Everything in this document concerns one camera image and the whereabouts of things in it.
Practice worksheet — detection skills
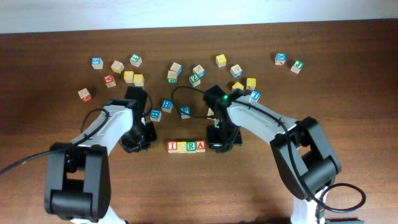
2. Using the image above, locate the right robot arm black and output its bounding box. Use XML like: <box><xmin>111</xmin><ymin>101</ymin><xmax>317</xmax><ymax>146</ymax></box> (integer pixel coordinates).
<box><xmin>203</xmin><ymin>85</ymin><xmax>341</xmax><ymax>223</ymax></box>

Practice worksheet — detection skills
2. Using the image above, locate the green R block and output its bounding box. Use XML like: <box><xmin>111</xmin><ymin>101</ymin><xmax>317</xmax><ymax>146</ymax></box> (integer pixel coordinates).
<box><xmin>187</xmin><ymin>141</ymin><xmax>197</xmax><ymax>154</ymax></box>

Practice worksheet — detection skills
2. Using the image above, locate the red K block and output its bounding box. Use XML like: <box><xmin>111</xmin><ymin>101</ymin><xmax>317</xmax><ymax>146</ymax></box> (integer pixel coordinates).
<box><xmin>103</xmin><ymin>75</ymin><xmax>116</xmax><ymax>88</ymax></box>

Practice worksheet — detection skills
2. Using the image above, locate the blue S block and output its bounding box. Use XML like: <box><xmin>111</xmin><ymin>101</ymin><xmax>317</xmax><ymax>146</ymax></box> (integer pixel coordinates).
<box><xmin>91</xmin><ymin>57</ymin><xmax>103</xmax><ymax>70</ymax></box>

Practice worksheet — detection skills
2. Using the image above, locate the yellow block right cluster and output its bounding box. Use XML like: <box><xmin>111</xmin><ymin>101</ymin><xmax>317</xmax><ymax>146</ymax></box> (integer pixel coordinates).
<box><xmin>246</xmin><ymin>78</ymin><xmax>256</xmax><ymax>90</ymax></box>

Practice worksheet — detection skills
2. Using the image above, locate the blue P block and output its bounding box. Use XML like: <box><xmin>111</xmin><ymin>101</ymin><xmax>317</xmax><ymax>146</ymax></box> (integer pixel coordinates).
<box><xmin>180</xmin><ymin>106</ymin><xmax>190</xmax><ymax>119</ymax></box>

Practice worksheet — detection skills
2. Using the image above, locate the blue X block far right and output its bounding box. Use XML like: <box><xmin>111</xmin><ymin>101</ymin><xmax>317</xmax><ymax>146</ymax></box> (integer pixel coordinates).
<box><xmin>274</xmin><ymin>52</ymin><xmax>287</xmax><ymax>65</ymax></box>

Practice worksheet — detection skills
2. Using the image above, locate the yellow block left pair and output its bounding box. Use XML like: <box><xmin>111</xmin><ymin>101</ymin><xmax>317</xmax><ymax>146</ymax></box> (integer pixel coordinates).
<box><xmin>123</xmin><ymin>71</ymin><xmax>134</xmax><ymax>83</ymax></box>

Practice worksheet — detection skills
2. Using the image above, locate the blue I block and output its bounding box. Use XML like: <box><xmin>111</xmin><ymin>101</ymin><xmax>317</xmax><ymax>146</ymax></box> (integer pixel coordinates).
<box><xmin>249</xmin><ymin>90</ymin><xmax>261</xmax><ymax>102</ymax></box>

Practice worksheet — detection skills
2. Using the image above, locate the blue block lower centre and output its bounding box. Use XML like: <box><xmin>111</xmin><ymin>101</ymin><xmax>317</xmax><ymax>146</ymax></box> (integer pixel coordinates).
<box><xmin>150</xmin><ymin>110</ymin><xmax>162</xmax><ymax>122</ymax></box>

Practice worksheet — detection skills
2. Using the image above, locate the wooden block green side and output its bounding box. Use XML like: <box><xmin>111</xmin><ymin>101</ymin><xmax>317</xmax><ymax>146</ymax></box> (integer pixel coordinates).
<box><xmin>167</xmin><ymin>71</ymin><xmax>178</xmax><ymax>83</ymax></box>

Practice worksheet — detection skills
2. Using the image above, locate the yellow block right pair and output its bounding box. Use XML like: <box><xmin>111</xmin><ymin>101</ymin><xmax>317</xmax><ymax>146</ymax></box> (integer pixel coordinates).
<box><xmin>133</xmin><ymin>73</ymin><xmax>144</xmax><ymax>86</ymax></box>

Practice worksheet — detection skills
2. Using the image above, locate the yellow block pair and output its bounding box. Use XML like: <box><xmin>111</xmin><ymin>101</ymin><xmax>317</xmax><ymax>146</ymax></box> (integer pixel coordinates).
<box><xmin>133</xmin><ymin>73</ymin><xmax>144</xmax><ymax>86</ymax></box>
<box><xmin>123</xmin><ymin>71</ymin><xmax>134</xmax><ymax>83</ymax></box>

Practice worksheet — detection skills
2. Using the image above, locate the green L block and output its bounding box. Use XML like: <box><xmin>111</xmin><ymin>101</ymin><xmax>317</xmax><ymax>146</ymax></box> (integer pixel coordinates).
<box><xmin>129</xmin><ymin>54</ymin><xmax>142</xmax><ymax>67</ymax></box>

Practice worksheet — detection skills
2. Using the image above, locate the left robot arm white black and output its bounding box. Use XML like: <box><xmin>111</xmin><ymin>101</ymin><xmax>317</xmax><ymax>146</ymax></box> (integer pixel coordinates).
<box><xmin>44</xmin><ymin>86</ymin><xmax>157</xmax><ymax>223</ymax></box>

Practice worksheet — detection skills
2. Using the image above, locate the red A block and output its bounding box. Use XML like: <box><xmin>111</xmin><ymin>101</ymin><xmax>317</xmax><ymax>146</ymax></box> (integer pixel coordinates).
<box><xmin>195</xmin><ymin>140</ymin><xmax>206</xmax><ymax>152</ymax></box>

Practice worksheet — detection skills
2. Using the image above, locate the red I block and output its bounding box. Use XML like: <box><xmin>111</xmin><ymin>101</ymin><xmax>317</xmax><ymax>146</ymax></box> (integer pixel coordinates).
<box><xmin>167</xmin><ymin>141</ymin><xmax>178</xmax><ymax>153</ymax></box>

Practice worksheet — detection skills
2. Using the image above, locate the plain wooden block top left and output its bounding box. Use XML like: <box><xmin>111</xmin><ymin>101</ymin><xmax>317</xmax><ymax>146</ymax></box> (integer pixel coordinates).
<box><xmin>111</xmin><ymin>60</ymin><xmax>124</xmax><ymax>73</ymax></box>

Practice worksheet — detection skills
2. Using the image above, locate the yellow S block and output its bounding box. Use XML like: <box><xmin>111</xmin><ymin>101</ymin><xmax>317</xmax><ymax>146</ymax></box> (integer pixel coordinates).
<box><xmin>231</xmin><ymin>82</ymin><xmax>244</xmax><ymax>91</ymax></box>

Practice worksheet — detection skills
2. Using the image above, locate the wooden block blue D side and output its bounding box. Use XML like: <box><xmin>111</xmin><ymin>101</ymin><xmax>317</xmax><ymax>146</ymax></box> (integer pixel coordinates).
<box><xmin>230</xmin><ymin>64</ymin><xmax>243</xmax><ymax>78</ymax></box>

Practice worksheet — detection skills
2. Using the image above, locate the yellow C block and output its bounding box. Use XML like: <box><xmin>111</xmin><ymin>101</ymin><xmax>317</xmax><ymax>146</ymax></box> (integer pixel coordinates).
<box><xmin>177</xmin><ymin>141</ymin><xmax>187</xmax><ymax>154</ymax></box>

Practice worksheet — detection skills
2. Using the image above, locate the yellow block top centre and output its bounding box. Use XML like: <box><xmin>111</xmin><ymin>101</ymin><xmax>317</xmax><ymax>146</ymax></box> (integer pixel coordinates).
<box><xmin>216</xmin><ymin>54</ymin><xmax>227</xmax><ymax>68</ymax></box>

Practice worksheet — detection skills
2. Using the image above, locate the blue H block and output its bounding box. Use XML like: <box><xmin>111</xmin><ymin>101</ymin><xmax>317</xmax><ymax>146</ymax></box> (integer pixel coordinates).
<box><xmin>161</xmin><ymin>100</ymin><xmax>173</xmax><ymax>113</ymax></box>

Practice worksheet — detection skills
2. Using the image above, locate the green Z block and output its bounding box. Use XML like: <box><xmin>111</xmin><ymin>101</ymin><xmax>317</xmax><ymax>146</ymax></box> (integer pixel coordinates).
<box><xmin>189</xmin><ymin>74</ymin><xmax>201</xmax><ymax>87</ymax></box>

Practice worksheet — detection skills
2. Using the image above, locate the green J block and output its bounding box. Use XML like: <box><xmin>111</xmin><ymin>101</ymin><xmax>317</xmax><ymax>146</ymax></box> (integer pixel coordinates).
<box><xmin>290</xmin><ymin>60</ymin><xmax>304</xmax><ymax>74</ymax></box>

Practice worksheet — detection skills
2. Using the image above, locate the white wooden X block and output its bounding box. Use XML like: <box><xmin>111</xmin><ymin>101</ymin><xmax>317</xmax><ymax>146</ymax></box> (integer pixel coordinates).
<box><xmin>207</xmin><ymin>108</ymin><xmax>215</xmax><ymax>120</ymax></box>

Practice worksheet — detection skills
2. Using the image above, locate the wooden block red side left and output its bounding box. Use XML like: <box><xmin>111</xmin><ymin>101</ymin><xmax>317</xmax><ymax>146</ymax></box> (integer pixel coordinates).
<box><xmin>78</xmin><ymin>88</ymin><xmax>92</xmax><ymax>103</ymax></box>

